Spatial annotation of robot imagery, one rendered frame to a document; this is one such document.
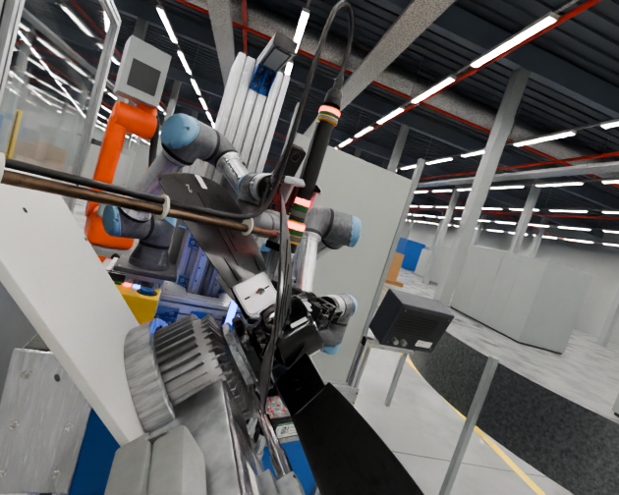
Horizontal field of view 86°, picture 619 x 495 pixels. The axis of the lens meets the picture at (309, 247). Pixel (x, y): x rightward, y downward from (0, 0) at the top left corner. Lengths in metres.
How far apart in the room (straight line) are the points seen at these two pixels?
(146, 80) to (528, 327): 9.67
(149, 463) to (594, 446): 2.06
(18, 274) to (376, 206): 2.63
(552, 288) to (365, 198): 8.26
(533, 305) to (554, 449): 8.16
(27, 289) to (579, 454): 2.22
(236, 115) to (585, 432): 2.21
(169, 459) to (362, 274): 2.62
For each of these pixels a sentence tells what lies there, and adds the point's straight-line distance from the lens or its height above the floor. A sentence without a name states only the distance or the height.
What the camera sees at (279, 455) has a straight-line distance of 0.53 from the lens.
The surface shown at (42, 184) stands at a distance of 0.43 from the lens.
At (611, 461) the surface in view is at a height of 0.78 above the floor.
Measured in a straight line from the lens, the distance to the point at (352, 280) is 2.88.
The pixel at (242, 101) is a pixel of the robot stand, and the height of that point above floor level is 1.83.
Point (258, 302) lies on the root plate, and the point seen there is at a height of 1.24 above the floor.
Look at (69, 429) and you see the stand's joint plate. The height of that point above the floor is 1.05.
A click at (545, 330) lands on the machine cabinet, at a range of 10.81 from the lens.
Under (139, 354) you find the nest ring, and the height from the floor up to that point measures 1.15.
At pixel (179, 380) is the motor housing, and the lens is 0.57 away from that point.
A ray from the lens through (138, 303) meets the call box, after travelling 1.04.
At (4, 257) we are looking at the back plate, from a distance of 0.45.
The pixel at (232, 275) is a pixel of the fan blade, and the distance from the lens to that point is 0.61.
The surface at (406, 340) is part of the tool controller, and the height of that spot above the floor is 1.09.
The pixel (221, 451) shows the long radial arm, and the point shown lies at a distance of 0.45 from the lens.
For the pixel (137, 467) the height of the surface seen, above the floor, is 1.14.
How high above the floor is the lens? 1.41
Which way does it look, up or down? 4 degrees down
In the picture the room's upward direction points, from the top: 17 degrees clockwise
